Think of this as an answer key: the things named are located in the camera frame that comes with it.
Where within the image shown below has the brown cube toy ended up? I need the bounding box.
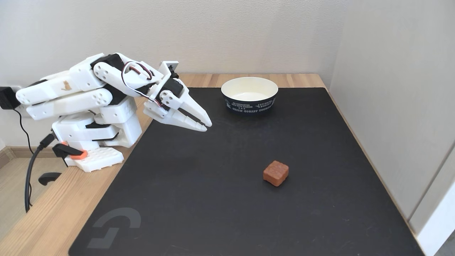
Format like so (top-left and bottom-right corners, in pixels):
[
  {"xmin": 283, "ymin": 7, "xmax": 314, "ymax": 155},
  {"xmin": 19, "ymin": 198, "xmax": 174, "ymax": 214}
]
[{"xmin": 263, "ymin": 160, "xmax": 289, "ymax": 187}]

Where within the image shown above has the dark blue paper bowl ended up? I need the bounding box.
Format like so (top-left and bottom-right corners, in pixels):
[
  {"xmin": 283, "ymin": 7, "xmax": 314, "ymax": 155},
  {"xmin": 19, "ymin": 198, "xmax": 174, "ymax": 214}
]
[{"xmin": 221, "ymin": 77, "xmax": 279, "ymax": 115}]

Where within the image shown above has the black desk mat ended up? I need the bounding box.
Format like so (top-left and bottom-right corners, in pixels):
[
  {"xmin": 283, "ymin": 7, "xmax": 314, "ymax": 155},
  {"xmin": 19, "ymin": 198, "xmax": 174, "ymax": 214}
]
[{"xmin": 68, "ymin": 87, "xmax": 424, "ymax": 256}]

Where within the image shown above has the black orange table clamp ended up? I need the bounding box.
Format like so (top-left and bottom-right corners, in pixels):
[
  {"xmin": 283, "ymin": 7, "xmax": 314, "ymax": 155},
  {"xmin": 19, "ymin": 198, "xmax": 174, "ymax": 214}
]
[{"xmin": 38, "ymin": 142, "xmax": 88, "ymax": 186}]

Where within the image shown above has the black power adapter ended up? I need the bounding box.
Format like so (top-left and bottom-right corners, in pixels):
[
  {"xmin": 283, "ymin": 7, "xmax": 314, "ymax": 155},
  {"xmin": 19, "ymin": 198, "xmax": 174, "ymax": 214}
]
[{"xmin": 0, "ymin": 86, "xmax": 20, "ymax": 110}]

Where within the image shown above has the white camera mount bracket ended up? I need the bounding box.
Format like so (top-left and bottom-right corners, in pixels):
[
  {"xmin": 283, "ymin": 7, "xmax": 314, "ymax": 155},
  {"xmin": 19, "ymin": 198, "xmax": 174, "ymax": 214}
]
[{"xmin": 158, "ymin": 60, "xmax": 180, "ymax": 79}]

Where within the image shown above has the red black white servo cable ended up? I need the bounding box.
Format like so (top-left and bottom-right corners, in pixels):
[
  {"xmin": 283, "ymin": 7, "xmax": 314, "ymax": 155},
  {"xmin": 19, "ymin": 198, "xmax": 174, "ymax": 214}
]
[{"xmin": 121, "ymin": 61, "xmax": 165, "ymax": 108}]

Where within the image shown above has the white wall outlet plate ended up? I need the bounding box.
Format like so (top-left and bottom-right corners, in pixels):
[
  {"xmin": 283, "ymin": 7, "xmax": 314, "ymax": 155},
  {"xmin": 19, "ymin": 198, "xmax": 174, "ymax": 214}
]
[{"xmin": 11, "ymin": 85, "xmax": 38, "ymax": 118}]

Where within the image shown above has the thin black power cable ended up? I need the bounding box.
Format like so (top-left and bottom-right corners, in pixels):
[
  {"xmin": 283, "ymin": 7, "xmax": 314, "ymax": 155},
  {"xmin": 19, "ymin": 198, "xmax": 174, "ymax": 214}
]
[{"xmin": 13, "ymin": 108, "xmax": 35, "ymax": 207}]

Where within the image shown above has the thick black usb cable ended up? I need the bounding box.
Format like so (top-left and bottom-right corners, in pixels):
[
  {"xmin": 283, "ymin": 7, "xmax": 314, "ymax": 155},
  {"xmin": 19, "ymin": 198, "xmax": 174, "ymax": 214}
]
[{"xmin": 24, "ymin": 133, "xmax": 56, "ymax": 213}]

